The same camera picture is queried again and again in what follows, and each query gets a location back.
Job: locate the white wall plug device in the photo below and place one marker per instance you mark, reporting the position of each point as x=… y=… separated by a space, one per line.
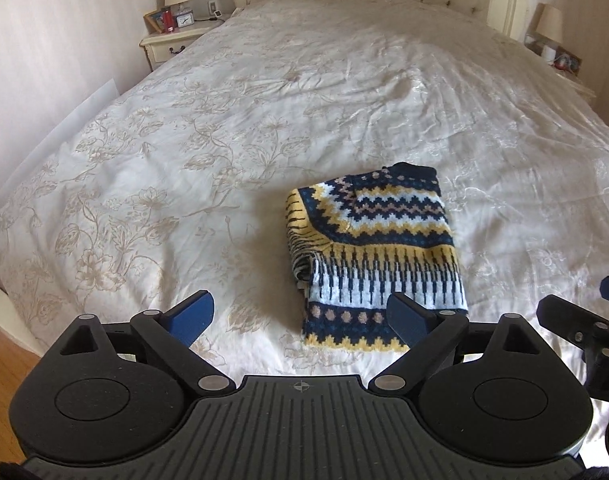
x=215 y=7

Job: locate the small picture frame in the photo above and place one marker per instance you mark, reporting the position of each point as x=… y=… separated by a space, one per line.
x=155 y=21

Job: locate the cream floral bedspread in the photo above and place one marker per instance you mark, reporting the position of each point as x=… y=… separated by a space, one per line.
x=264 y=110

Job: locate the cream nightstand with drawer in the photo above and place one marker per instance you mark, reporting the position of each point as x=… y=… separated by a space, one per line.
x=169 y=47

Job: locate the small white alarm clock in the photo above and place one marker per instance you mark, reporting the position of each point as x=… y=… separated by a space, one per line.
x=185 y=20

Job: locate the red jar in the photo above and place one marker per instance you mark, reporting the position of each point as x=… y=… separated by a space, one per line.
x=169 y=21

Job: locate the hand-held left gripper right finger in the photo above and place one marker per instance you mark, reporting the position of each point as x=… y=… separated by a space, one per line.
x=407 y=320

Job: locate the navy yellow patterned knit sweater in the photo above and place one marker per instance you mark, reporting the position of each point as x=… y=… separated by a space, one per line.
x=384 y=220

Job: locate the white cup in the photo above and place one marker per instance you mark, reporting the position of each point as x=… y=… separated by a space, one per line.
x=549 y=52

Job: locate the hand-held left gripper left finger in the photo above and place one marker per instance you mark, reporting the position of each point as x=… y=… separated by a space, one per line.
x=192 y=317

